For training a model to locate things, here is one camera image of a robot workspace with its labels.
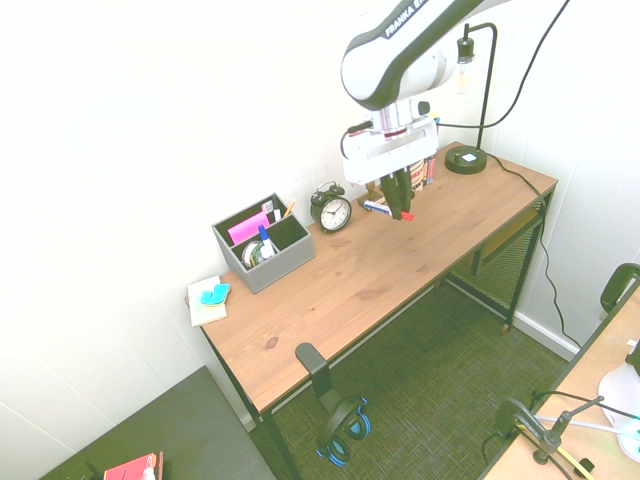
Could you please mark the black alarm clock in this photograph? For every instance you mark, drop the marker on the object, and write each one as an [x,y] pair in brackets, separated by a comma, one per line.
[334,212]

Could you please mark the orange pencil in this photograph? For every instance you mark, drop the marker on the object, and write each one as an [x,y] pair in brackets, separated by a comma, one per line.
[289,208]

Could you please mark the wooden rubber stamp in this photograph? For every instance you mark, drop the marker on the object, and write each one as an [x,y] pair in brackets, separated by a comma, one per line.
[371,190]

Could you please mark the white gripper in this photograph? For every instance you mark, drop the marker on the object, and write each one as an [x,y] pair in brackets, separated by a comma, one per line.
[370,160]

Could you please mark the black stand rod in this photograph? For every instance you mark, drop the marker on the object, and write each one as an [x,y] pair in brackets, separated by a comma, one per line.
[565,417]

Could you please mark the white marker red cap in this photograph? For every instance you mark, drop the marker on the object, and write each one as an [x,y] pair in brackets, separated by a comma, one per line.
[376,205]

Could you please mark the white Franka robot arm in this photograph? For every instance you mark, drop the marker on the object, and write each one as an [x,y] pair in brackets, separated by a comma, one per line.
[390,65]

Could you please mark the tape roll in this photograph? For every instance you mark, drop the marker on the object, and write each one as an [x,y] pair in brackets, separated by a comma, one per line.
[250,255]

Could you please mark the black headphone hook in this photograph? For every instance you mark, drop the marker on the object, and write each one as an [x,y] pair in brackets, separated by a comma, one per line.
[320,370]

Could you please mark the dark low table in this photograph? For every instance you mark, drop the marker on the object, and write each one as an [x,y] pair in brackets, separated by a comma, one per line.
[165,430]

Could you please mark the black desk lamp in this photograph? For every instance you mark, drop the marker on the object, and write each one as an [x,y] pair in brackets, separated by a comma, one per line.
[467,160]

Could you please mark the small white tagged item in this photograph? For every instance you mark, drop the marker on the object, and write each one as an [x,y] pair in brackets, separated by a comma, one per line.
[268,206]

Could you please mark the wooden desk black frame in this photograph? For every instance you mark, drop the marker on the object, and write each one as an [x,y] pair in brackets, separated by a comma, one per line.
[277,445]

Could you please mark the cyan sticky notes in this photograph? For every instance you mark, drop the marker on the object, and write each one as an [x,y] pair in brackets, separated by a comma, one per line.
[215,294]

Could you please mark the grey fabric desk organizer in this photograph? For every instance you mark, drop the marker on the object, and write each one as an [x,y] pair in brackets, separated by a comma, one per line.
[280,260]

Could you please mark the red notebook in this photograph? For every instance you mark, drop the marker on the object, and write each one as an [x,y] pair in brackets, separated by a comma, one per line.
[132,469]

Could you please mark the red book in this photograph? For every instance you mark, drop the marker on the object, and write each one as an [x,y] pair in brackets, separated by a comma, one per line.
[430,169]

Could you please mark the black mesh desk panel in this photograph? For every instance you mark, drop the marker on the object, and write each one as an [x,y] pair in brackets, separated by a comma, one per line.
[505,270]

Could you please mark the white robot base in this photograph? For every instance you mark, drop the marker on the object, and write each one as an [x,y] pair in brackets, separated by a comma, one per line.
[617,390]

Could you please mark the pink sticky notes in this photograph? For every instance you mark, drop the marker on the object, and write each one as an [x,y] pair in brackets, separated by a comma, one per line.
[247,227]

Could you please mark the black table clamp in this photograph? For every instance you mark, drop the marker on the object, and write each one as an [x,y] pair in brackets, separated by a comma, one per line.
[522,417]

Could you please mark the black blue headphones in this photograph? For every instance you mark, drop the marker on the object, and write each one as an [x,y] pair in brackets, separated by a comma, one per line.
[342,425]

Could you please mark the white notepad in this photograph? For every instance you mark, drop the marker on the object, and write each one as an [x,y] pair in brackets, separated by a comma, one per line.
[206,315]

